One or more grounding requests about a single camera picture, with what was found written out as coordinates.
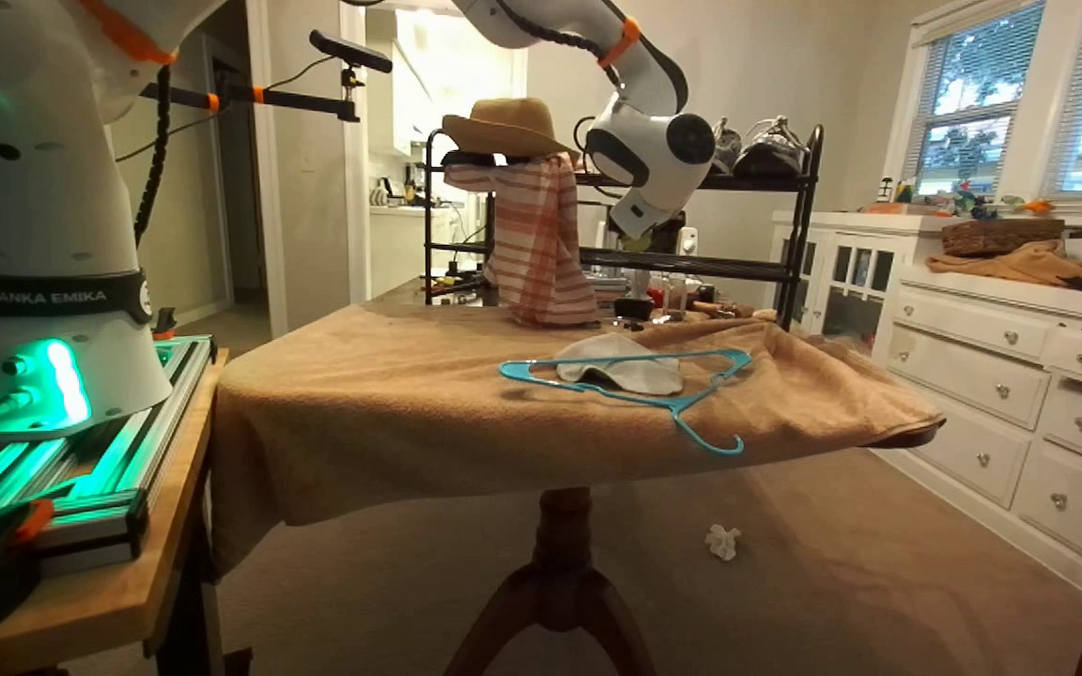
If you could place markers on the dark wooden table pedestal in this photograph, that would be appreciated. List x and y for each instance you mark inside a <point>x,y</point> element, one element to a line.
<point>560,549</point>

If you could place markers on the red striped cloth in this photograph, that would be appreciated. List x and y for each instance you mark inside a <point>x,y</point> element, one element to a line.
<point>542,247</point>

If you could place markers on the brown wooden basket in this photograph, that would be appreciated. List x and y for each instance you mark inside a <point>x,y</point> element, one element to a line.
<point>997,234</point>

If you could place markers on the white glass door cabinet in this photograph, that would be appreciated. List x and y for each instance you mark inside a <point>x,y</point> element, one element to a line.
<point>843,274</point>

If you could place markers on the black metal shoe rack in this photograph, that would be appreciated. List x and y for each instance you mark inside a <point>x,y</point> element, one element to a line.
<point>804,225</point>

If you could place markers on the crumpled white paper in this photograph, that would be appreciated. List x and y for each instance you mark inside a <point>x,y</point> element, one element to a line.
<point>723,542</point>

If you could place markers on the white dresser with drawers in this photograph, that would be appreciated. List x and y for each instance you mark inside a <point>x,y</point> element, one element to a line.
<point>1003,414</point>

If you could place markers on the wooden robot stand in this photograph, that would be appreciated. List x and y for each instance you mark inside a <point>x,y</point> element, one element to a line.
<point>101,585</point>

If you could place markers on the brown cloth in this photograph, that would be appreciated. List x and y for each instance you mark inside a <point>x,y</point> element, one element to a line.
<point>1014,262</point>

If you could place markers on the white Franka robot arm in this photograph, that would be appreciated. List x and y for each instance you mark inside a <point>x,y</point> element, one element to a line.
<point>39,190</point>

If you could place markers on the straw hat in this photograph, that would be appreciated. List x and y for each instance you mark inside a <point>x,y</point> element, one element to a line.
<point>508,125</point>

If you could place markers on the white sock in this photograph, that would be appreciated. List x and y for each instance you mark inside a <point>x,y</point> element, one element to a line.
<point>627,371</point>

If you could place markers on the white framed window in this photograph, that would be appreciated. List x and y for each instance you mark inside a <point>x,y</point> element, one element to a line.
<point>978,97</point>

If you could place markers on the teal plastic clothes hanger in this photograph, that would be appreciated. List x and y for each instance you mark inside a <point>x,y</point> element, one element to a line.
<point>521,368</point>

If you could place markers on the aluminium rail base frame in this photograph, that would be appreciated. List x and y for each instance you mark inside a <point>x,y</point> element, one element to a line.
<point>129,424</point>

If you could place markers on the dark shoe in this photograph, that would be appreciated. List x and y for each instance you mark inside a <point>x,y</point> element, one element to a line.
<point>776,146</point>

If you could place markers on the black camera on mount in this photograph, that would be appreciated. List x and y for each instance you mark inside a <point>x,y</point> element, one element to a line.
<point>346,53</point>

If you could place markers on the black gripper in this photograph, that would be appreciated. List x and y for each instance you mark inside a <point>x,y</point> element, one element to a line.
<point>656,242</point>

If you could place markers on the tan tablecloth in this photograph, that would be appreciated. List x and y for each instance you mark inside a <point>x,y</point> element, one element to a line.
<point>376,398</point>

